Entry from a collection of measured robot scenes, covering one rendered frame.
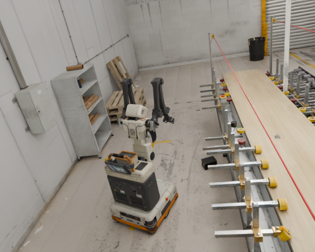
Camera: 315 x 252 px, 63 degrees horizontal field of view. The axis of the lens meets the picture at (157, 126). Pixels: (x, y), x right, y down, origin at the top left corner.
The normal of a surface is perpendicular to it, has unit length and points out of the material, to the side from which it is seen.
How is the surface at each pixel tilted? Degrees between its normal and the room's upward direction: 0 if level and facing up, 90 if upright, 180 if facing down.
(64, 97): 90
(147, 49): 90
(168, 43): 90
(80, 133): 90
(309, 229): 0
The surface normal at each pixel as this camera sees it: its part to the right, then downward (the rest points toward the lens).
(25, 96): -0.11, 0.44
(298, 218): -0.18, -0.89
